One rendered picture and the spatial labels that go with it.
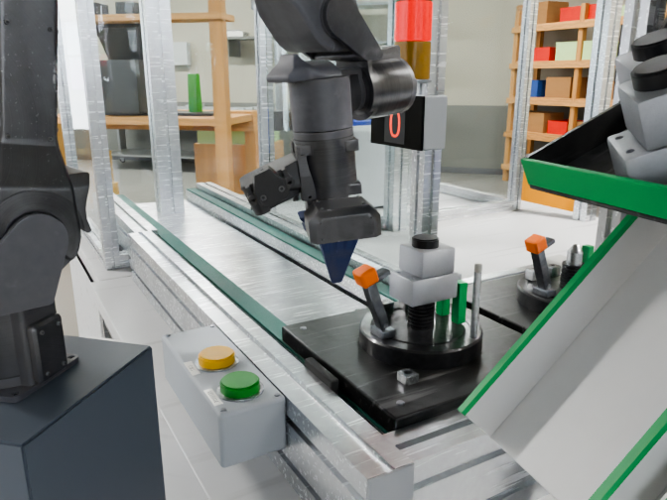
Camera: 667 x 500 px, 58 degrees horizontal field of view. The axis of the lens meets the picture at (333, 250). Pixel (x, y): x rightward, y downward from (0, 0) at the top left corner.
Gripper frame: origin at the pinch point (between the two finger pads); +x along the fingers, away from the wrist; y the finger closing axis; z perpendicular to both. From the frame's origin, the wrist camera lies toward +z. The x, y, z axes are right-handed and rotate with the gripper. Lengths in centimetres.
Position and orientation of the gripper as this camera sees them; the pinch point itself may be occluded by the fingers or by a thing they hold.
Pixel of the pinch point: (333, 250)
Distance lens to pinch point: 60.3
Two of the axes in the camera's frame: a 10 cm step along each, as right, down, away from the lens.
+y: 1.6, 3.1, -9.4
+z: -9.8, 1.3, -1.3
